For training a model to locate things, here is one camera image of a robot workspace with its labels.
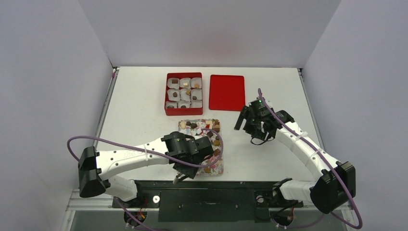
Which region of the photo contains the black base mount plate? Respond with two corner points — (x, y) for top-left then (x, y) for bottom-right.
(112, 180), (303, 223)

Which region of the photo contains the red chocolate box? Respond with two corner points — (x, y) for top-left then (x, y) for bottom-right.
(164, 72), (204, 116)

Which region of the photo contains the floral serving tray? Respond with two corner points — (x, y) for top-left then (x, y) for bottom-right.
(178, 119), (224, 177)

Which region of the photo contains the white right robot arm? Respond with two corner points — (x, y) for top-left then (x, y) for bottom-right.
(234, 98), (356, 214)

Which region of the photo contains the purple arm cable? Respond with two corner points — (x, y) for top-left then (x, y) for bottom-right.
(66, 128), (224, 231)
(257, 88), (363, 230)

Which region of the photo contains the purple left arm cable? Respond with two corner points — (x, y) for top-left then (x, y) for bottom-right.
(66, 128), (224, 231)

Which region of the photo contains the red box lid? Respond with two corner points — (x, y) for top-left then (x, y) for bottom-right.
(209, 75), (245, 111)

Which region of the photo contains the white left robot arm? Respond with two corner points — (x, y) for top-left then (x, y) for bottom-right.
(78, 131), (214, 207)

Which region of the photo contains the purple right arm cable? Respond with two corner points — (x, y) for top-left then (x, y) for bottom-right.
(257, 88), (363, 230)

